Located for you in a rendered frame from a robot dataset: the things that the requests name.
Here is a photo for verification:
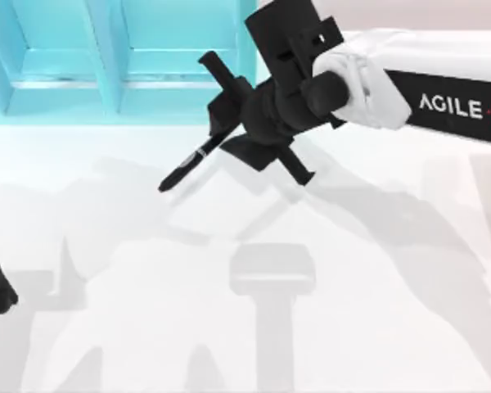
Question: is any black pen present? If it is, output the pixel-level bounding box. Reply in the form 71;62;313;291
157;133;229;193

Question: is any light blue rack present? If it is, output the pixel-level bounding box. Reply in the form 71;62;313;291
0;0;259;126

